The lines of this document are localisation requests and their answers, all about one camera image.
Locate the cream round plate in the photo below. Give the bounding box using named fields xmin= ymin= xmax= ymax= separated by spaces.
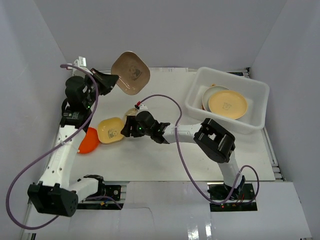
xmin=202 ymin=85 xmax=229 ymax=112

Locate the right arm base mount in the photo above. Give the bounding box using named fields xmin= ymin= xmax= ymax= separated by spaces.
xmin=207 ymin=183 xmax=258 ymax=213

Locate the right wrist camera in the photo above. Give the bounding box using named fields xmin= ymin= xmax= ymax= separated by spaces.
xmin=134 ymin=101 xmax=148 ymax=112

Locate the brown square plate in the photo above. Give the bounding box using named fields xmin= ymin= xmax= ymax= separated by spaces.
xmin=111 ymin=51 xmax=151 ymax=96

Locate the yellow square panda plate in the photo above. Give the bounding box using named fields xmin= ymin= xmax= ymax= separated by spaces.
xmin=97 ymin=117 xmax=125 ymax=144

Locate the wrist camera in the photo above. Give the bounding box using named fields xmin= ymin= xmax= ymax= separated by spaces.
xmin=134 ymin=101 xmax=148 ymax=112
xmin=72 ymin=56 xmax=87 ymax=77

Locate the beige floral small plate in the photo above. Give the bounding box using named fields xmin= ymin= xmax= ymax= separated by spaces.
xmin=122 ymin=108 xmax=137 ymax=124

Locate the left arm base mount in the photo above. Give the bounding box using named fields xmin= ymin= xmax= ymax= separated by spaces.
xmin=77 ymin=184 xmax=127 ymax=211

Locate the white plastic bin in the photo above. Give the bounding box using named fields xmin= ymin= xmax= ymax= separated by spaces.
xmin=184 ymin=67 xmax=270 ymax=134

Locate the yellow round plate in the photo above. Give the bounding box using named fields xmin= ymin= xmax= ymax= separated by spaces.
xmin=208 ymin=90 xmax=248 ymax=120

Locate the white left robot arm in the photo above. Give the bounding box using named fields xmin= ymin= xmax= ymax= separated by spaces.
xmin=27 ymin=69 xmax=119 ymax=217

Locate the orange round plate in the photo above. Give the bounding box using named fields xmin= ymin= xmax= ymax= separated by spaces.
xmin=78 ymin=127 xmax=100 ymax=154

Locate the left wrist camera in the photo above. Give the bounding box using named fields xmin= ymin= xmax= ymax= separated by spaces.
xmin=72 ymin=56 xmax=87 ymax=77

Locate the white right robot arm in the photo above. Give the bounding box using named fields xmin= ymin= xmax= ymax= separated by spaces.
xmin=120 ymin=110 xmax=245 ymax=200

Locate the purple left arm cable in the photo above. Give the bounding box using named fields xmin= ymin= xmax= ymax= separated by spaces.
xmin=5 ymin=64 xmax=123 ymax=230

